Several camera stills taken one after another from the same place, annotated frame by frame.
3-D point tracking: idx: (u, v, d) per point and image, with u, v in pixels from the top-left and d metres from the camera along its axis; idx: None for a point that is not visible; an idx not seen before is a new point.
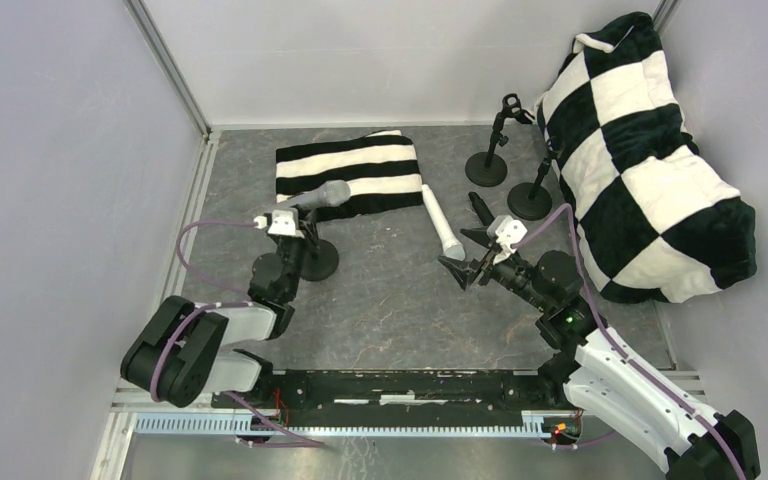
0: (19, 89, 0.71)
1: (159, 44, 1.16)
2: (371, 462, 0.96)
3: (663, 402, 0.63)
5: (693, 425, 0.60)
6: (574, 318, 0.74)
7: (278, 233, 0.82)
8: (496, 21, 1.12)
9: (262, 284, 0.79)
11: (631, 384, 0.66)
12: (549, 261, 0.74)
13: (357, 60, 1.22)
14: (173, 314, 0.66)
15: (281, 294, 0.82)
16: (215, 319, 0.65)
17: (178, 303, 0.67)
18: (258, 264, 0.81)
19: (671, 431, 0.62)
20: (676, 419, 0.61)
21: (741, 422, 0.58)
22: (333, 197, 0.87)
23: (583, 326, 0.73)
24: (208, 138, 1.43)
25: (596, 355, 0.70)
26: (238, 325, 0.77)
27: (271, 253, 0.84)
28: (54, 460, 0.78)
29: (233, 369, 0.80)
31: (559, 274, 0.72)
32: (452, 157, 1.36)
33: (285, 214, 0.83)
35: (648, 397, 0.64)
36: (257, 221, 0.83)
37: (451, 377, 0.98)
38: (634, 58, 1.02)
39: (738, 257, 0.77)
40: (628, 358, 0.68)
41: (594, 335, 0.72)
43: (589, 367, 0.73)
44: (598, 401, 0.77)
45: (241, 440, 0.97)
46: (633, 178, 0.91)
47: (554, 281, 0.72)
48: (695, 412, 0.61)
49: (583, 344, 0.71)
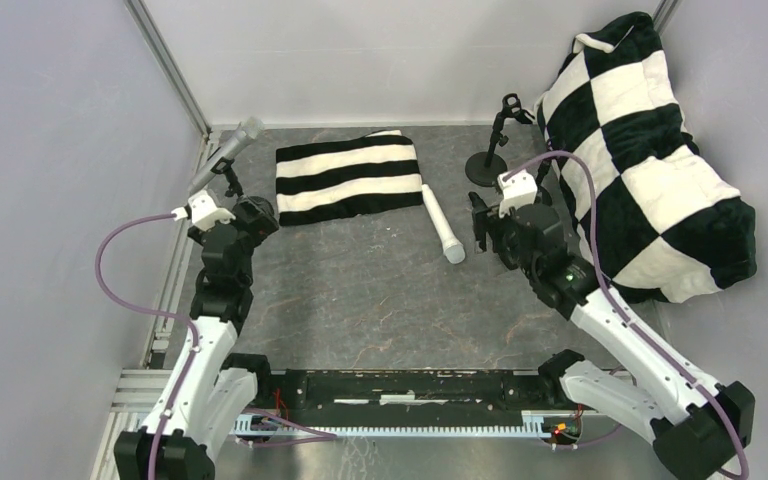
0: (21, 89, 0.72)
1: (159, 43, 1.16)
2: (371, 461, 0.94)
3: (663, 370, 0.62)
5: (693, 395, 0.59)
6: (574, 276, 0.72)
7: (202, 215, 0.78)
8: (496, 21, 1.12)
9: (217, 252, 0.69)
11: (631, 349, 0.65)
12: (527, 210, 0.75)
13: (356, 60, 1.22)
14: (134, 458, 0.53)
15: (237, 268, 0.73)
16: (177, 454, 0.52)
17: (129, 454, 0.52)
18: (211, 233, 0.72)
19: (669, 399, 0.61)
20: (676, 388, 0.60)
21: (743, 394, 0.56)
22: (251, 132, 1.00)
23: (583, 285, 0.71)
24: (208, 138, 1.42)
25: (596, 316, 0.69)
26: (201, 394, 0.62)
27: (215, 229, 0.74)
28: (55, 460, 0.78)
29: (233, 405, 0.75)
31: (539, 219, 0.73)
32: (452, 157, 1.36)
33: (200, 193, 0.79)
35: (648, 364, 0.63)
36: (177, 212, 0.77)
37: (451, 377, 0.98)
38: (634, 58, 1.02)
39: (737, 257, 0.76)
40: (630, 322, 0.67)
41: (595, 294, 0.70)
43: (587, 330, 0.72)
44: (591, 387, 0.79)
45: (241, 440, 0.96)
46: (633, 178, 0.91)
47: (533, 225, 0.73)
48: (695, 382, 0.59)
49: (582, 303, 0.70)
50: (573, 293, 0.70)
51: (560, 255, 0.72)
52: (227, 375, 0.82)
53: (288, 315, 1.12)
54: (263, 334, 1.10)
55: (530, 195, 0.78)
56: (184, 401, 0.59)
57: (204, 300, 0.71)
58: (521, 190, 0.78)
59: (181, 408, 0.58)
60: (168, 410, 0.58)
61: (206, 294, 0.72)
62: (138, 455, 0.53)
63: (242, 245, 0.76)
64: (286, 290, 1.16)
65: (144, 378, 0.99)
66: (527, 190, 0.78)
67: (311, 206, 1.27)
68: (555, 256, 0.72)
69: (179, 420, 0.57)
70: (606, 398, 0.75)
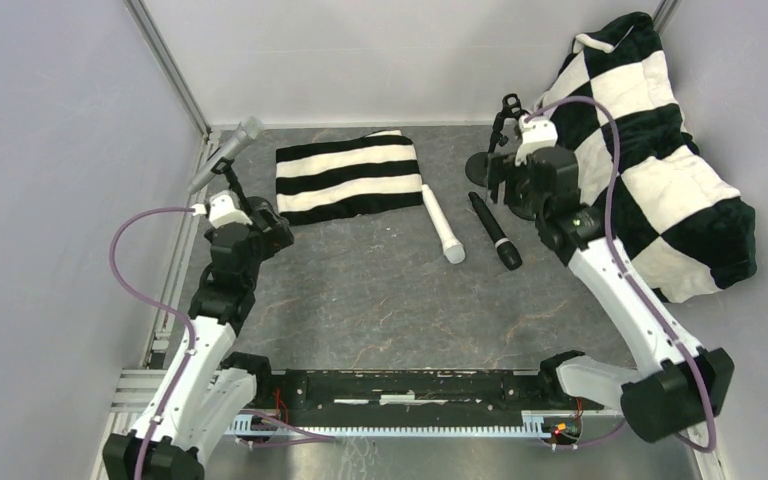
0: (22, 89, 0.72)
1: (159, 44, 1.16)
2: (371, 461, 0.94)
3: (648, 324, 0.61)
5: (671, 351, 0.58)
6: (580, 223, 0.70)
7: (219, 215, 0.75)
8: (496, 21, 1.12)
9: (226, 246, 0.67)
11: (621, 298, 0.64)
12: (543, 149, 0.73)
13: (356, 60, 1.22)
14: (121, 463, 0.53)
15: (244, 269, 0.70)
16: (163, 462, 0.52)
17: (116, 457, 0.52)
18: (223, 229, 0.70)
19: (646, 352, 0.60)
20: (655, 342, 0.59)
21: (723, 360, 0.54)
22: (251, 132, 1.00)
23: (588, 231, 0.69)
24: (208, 138, 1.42)
25: (593, 263, 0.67)
26: (193, 399, 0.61)
27: (227, 225, 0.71)
28: (54, 460, 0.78)
29: (231, 407, 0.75)
31: (556, 159, 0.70)
32: (452, 157, 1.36)
33: (222, 192, 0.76)
35: (634, 315, 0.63)
36: (196, 208, 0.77)
37: (451, 377, 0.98)
38: (634, 58, 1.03)
39: (737, 256, 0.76)
40: (626, 273, 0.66)
41: (597, 242, 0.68)
43: (582, 276, 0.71)
44: (580, 371, 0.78)
45: (241, 440, 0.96)
46: (633, 178, 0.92)
47: (547, 165, 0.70)
48: (677, 340, 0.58)
49: (583, 248, 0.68)
50: (576, 238, 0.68)
51: (571, 199, 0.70)
52: (227, 375, 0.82)
53: (288, 315, 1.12)
54: (263, 334, 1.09)
55: (548, 141, 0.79)
56: (174, 407, 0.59)
57: (208, 298, 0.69)
58: (540, 138, 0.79)
59: (172, 414, 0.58)
60: (158, 416, 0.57)
61: (208, 291, 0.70)
62: (125, 458, 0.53)
63: (253, 247, 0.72)
64: (286, 290, 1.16)
65: (144, 378, 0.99)
66: (547, 136, 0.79)
67: (311, 206, 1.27)
68: (565, 197, 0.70)
69: (167, 428, 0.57)
70: (592, 380, 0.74)
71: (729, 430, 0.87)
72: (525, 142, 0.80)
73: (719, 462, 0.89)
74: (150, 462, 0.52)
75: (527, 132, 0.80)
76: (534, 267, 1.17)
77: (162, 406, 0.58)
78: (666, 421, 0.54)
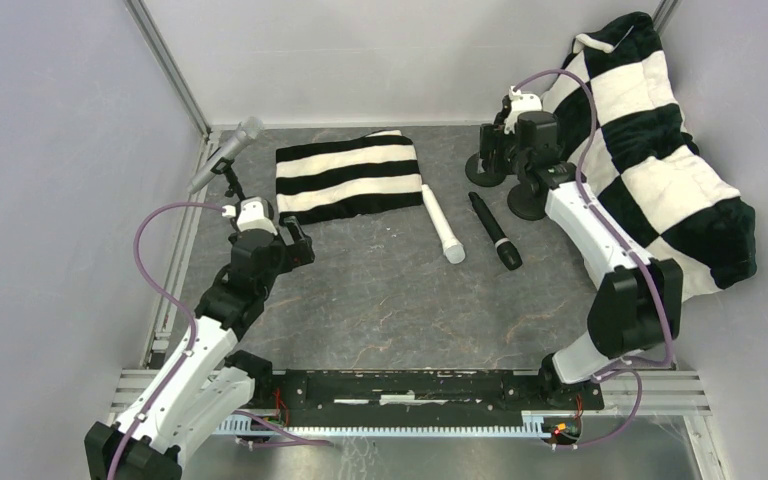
0: (22, 90, 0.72)
1: (159, 44, 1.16)
2: (371, 461, 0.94)
3: (606, 240, 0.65)
5: (624, 260, 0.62)
6: (555, 172, 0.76)
7: (248, 218, 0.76)
8: (495, 21, 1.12)
9: (246, 250, 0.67)
11: (584, 223, 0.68)
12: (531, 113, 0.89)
13: (356, 59, 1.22)
14: (100, 454, 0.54)
15: (257, 276, 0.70)
16: (137, 462, 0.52)
17: (97, 446, 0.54)
18: (248, 233, 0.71)
19: (604, 264, 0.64)
20: (611, 253, 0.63)
21: (670, 266, 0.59)
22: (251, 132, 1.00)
23: (561, 178, 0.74)
24: (208, 138, 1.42)
25: (562, 199, 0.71)
26: (182, 400, 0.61)
27: (253, 230, 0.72)
28: (55, 460, 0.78)
29: (221, 409, 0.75)
31: (536, 119, 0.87)
32: (452, 157, 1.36)
33: (254, 200, 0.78)
35: (594, 235, 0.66)
36: (225, 209, 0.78)
37: (450, 377, 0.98)
38: (634, 58, 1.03)
39: (737, 256, 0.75)
40: (590, 204, 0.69)
41: (568, 186, 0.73)
43: (554, 218, 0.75)
44: (568, 357, 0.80)
45: (241, 440, 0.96)
46: (633, 179, 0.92)
47: (529, 119, 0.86)
48: (630, 250, 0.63)
49: (554, 189, 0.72)
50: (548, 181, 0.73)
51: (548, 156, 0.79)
52: (227, 375, 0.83)
53: (288, 316, 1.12)
54: (263, 334, 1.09)
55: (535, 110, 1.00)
56: (160, 407, 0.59)
57: (217, 294, 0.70)
58: (522, 107, 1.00)
59: (157, 413, 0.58)
60: (143, 413, 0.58)
61: (220, 291, 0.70)
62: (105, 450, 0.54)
63: (271, 256, 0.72)
64: (286, 290, 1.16)
65: (144, 378, 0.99)
66: (533, 106, 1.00)
67: (310, 206, 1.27)
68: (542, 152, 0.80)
69: (150, 426, 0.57)
70: (580, 353, 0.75)
71: (729, 429, 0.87)
72: (516, 109, 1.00)
73: (719, 462, 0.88)
74: (126, 459, 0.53)
75: (517, 102, 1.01)
76: (534, 267, 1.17)
77: (149, 402, 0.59)
78: (622, 323, 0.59)
